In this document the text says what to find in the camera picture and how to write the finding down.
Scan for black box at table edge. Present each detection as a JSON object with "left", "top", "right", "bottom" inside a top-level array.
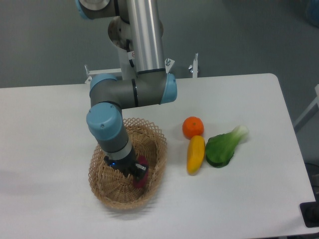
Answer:
[{"left": 300, "top": 202, "right": 319, "bottom": 228}]

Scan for white clamp post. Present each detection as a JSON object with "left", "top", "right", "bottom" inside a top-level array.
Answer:
[{"left": 188, "top": 53, "right": 199, "bottom": 78}]

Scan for white metal mounting frame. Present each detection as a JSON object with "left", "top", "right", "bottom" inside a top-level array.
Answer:
[{"left": 84, "top": 58, "right": 175, "bottom": 84}]

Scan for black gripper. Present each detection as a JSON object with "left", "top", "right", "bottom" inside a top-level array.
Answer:
[{"left": 104, "top": 150, "right": 147, "bottom": 181}]

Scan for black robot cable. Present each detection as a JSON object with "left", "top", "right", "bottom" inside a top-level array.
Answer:
[{"left": 126, "top": 39, "right": 137, "bottom": 70}]

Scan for yellow mango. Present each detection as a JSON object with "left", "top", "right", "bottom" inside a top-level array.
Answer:
[{"left": 186, "top": 135, "right": 205, "bottom": 175}]

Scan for green bok choy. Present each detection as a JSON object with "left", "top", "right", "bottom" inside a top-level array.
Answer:
[{"left": 205, "top": 125, "right": 249, "bottom": 168}]

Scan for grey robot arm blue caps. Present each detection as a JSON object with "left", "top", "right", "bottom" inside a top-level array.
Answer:
[{"left": 76, "top": 0, "right": 177, "bottom": 181}]

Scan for purple sweet potato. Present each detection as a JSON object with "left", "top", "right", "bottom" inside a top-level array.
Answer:
[{"left": 133, "top": 155, "right": 149, "bottom": 189}]

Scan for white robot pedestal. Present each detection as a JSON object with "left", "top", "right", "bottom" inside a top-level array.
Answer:
[{"left": 118, "top": 44, "right": 137, "bottom": 80}]

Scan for orange tangerine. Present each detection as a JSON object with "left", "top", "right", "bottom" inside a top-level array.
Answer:
[{"left": 182, "top": 117, "right": 204, "bottom": 139}]

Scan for woven wicker basket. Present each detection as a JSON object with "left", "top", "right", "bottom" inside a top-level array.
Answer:
[{"left": 88, "top": 118, "right": 167, "bottom": 210}]

